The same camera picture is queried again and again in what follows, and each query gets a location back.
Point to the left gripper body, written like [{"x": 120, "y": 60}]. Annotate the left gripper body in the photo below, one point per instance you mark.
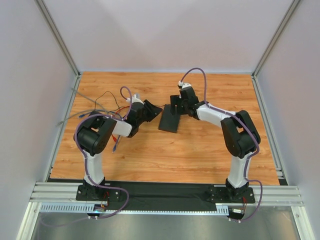
[{"x": 146, "y": 110}]

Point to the aluminium frame post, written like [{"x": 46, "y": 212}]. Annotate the aluminium frame post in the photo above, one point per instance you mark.
[
  {"x": 57, "y": 35},
  {"x": 276, "y": 36}
]

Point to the left aluminium frame post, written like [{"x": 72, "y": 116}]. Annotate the left aluminium frame post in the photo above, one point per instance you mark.
[{"x": 57, "y": 35}]

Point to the front aluminium rail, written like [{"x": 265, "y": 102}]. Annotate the front aluminium rail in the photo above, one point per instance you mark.
[{"x": 65, "y": 192}]

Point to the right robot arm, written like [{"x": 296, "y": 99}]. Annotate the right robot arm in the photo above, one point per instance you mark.
[{"x": 240, "y": 135}]

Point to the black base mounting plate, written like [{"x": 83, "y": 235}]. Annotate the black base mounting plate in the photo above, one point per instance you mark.
[{"x": 160, "y": 196}]

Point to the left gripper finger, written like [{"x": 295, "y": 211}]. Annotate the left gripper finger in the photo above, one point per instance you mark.
[
  {"x": 153, "y": 112},
  {"x": 150, "y": 106}
]

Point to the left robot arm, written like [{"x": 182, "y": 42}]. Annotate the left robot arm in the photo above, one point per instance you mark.
[{"x": 92, "y": 136}]

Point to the slotted cable duct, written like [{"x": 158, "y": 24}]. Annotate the slotted cable duct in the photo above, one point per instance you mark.
[{"x": 91, "y": 208}]

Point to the right aluminium frame post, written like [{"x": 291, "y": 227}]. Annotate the right aluminium frame post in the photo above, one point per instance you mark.
[{"x": 276, "y": 36}]

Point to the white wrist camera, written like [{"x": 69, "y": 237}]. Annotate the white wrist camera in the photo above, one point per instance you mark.
[
  {"x": 183, "y": 85},
  {"x": 135, "y": 98}
]

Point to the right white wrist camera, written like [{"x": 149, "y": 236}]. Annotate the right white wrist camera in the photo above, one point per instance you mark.
[{"x": 183, "y": 85}]

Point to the black network switch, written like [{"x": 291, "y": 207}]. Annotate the black network switch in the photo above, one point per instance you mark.
[{"x": 170, "y": 119}]

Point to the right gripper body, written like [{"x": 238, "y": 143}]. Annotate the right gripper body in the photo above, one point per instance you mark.
[{"x": 177, "y": 105}]

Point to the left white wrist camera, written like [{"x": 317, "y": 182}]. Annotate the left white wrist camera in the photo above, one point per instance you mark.
[{"x": 135, "y": 98}]

